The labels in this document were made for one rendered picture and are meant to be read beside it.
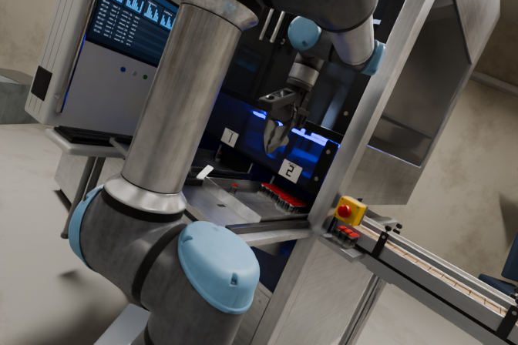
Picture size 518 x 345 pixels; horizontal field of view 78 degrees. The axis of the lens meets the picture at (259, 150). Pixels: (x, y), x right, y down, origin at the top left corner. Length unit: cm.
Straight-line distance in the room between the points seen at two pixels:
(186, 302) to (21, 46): 504
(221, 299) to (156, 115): 23
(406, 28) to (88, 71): 119
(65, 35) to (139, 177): 109
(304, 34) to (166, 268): 56
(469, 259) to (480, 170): 108
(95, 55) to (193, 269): 122
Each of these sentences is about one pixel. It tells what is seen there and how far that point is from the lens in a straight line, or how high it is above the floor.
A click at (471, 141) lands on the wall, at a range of 444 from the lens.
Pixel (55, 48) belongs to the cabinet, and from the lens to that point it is 152.
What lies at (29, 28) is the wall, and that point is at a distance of 529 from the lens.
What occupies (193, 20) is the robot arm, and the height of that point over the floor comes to 127.
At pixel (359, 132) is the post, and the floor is 124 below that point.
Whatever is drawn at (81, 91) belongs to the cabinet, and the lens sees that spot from 152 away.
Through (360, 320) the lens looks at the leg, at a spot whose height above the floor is 66.
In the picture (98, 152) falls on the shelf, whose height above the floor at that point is 79.
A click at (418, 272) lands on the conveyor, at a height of 92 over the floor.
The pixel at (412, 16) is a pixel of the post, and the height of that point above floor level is 162.
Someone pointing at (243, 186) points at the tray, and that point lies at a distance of 123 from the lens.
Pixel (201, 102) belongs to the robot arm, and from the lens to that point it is 42.
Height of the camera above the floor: 121
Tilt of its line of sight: 8 degrees down
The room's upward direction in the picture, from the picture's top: 22 degrees clockwise
